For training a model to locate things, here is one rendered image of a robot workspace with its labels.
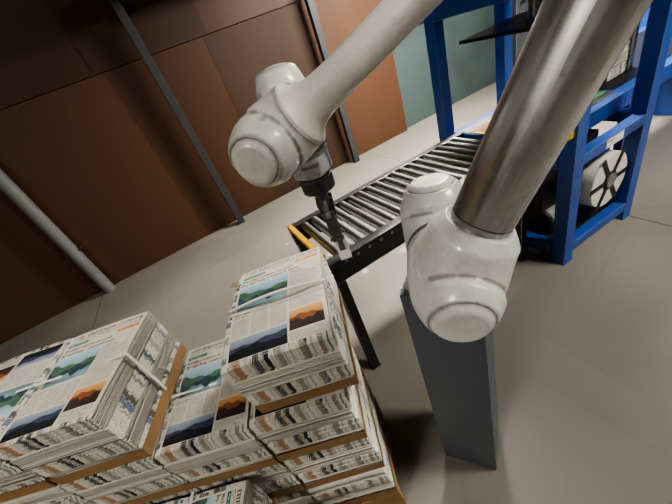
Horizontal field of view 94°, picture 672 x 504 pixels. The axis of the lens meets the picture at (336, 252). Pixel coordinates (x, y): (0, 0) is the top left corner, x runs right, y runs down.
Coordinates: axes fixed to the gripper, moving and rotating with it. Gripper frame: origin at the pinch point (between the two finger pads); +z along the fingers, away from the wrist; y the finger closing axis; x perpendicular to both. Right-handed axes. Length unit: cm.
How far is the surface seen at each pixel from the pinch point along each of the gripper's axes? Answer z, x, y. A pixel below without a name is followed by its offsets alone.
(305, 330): 10.1, -14.4, 13.7
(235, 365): 10.8, -32.5, 16.8
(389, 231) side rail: 38, 19, -58
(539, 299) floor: 116, 93, -57
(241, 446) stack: 40, -46, 19
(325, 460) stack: 63, -29, 18
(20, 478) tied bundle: 25, -104, 19
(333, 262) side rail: 36, -9, -47
